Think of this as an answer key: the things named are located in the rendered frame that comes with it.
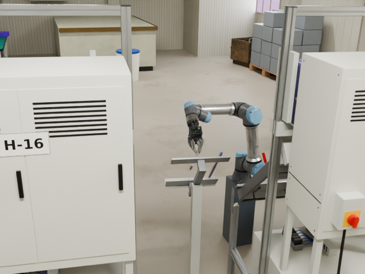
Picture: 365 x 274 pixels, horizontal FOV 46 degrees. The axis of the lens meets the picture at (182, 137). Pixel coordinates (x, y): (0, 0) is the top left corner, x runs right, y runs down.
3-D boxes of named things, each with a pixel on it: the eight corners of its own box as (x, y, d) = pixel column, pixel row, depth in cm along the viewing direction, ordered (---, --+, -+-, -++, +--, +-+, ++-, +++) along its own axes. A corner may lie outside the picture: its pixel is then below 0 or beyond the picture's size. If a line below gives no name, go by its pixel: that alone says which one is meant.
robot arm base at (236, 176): (228, 176, 332) (229, 164, 329) (245, 173, 337) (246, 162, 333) (236, 184, 319) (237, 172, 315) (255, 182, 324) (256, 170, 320)
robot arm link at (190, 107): (198, 102, 271) (188, 98, 266) (201, 116, 265) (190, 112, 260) (190, 109, 275) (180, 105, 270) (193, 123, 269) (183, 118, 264)
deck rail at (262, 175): (239, 199, 272) (237, 190, 275) (241, 199, 273) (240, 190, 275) (280, 164, 207) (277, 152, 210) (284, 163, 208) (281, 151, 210)
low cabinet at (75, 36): (133, 51, 1159) (132, 15, 1124) (157, 71, 936) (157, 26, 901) (56, 54, 1098) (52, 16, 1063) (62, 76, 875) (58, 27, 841)
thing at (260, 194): (241, 199, 273) (240, 188, 275) (335, 191, 286) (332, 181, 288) (242, 199, 272) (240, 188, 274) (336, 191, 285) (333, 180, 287)
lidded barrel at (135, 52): (142, 81, 843) (142, 51, 822) (118, 82, 831) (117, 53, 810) (138, 76, 888) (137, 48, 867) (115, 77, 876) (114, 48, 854)
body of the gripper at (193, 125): (190, 134, 250) (187, 118, 257) (188, 142, 257) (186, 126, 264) (203, 134, 252) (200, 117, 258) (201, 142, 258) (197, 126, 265)
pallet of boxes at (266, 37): (316, 81, 877) (325, 14, 830) (278, 83, 851) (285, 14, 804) (282, 68, 993) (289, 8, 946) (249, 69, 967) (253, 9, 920)
